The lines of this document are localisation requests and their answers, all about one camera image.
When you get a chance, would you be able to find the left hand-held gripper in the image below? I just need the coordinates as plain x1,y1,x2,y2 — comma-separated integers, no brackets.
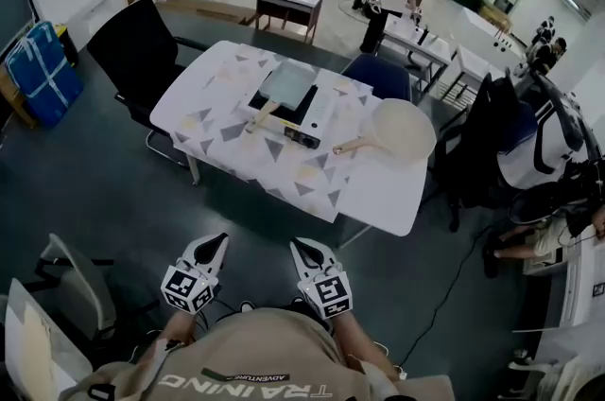
160,233,231,315

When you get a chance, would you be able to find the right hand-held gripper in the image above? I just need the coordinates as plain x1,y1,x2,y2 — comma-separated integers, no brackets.
288,236,354,321

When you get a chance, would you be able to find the white black induction cooker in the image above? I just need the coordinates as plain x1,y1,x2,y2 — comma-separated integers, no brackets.
247,79,333,150

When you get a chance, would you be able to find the grey square griddle pan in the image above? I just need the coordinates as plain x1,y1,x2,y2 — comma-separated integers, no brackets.
244,60,319,135

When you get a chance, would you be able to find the person's left forearm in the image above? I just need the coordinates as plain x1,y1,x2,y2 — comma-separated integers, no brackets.
160,307,212,346

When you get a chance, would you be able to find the person's right forearm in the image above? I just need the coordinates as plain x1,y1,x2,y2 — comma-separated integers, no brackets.
330,312,401,384

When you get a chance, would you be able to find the person's beige shirt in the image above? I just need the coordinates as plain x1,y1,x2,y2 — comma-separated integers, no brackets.
70,306,458,401

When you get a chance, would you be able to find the gray chair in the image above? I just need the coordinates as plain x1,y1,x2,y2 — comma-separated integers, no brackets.
33,232,160,346

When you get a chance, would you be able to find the blue chair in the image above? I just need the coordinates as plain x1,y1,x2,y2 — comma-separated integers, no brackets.
339,52,412,103

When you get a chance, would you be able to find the black chair with dark jacket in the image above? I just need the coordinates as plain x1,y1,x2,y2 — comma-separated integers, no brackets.
433,71,540,234

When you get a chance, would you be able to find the blue woven bag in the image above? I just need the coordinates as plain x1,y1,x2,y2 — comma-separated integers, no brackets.
3,20,85,130

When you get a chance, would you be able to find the white desk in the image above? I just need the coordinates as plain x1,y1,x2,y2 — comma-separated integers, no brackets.
439,44,507,102
380,13,458,96

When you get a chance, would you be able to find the white black office chair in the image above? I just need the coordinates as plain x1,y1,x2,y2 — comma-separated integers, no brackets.
495,70,605,220

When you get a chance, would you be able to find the black floor cable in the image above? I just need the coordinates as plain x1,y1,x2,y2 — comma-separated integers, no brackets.
394,226,495,370

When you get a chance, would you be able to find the round beige pan wooden handle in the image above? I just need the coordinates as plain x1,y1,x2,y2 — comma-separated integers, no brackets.
332,97,438,165

